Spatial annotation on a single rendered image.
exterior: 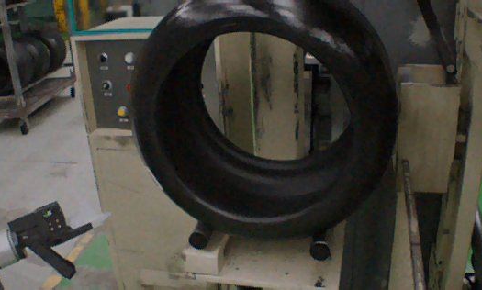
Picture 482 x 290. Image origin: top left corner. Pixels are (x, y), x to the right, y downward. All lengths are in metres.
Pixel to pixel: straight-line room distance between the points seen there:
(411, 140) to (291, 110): 0.33
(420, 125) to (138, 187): 1.08
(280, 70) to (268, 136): 0.19
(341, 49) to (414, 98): 0.39
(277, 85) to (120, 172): 0.80
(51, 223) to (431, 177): 0.93
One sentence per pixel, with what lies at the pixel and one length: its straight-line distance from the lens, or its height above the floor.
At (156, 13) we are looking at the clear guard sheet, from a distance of 1.68.
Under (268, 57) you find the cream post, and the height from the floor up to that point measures 1.24.
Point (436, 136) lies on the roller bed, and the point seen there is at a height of 1.06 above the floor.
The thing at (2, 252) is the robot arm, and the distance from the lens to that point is 1.08.
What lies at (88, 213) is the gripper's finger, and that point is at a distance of 1.09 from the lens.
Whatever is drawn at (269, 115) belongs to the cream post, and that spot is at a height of 1.08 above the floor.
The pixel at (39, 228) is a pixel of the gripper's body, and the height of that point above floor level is 1.02.
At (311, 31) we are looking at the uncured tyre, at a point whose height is 1.38.
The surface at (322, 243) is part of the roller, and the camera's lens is 1.09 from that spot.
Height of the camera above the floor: 1.54
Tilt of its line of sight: 22 degrees down
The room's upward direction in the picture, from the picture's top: 3 degrees counter-clockwise
